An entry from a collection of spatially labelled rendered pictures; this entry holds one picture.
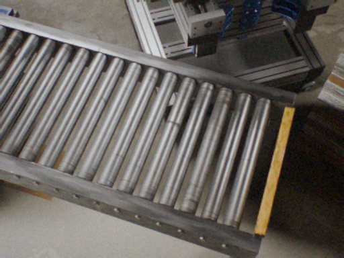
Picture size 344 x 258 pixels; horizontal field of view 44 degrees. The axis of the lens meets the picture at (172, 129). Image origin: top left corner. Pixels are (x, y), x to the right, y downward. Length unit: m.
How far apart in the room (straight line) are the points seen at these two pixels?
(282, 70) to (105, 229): 1.16
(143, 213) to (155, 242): 0.81
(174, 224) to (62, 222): 0.98
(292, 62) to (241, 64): 0.26
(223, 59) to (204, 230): 1.22
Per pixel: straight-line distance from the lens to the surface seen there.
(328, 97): 1.86
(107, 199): 1.27
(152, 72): 1.47
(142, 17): 2.41
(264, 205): 1.26
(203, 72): 1.47
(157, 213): 1.24
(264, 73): 2.22
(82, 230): 2.10
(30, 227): 2.17
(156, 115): 1.38
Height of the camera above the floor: 1.98
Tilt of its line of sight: 61 degrees down
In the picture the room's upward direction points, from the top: straight up
